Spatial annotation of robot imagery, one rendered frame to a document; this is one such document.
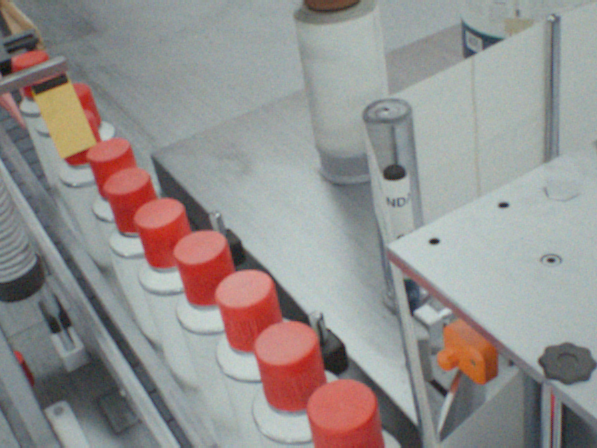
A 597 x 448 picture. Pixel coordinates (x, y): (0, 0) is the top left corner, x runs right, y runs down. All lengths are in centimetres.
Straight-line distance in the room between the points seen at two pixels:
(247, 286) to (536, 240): 17
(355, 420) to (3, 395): 40
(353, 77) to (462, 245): 48
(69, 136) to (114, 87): 68
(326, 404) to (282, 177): 56
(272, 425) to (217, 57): 98
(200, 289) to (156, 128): 71
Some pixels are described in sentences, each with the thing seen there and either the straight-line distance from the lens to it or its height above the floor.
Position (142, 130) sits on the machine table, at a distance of 121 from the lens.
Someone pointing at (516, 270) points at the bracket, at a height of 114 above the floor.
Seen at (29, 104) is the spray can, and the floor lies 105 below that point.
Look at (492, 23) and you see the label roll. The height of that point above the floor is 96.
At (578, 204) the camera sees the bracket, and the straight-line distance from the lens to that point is 41.
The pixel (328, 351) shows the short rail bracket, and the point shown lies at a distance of 66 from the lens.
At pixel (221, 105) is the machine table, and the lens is 122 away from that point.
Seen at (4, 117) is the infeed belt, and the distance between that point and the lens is 125.
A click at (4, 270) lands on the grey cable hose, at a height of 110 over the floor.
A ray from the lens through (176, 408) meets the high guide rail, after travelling 59.
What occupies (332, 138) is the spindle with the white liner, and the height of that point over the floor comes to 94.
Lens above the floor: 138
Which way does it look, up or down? 36 degrees down
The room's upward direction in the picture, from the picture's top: 11 degrees counter-clockwise
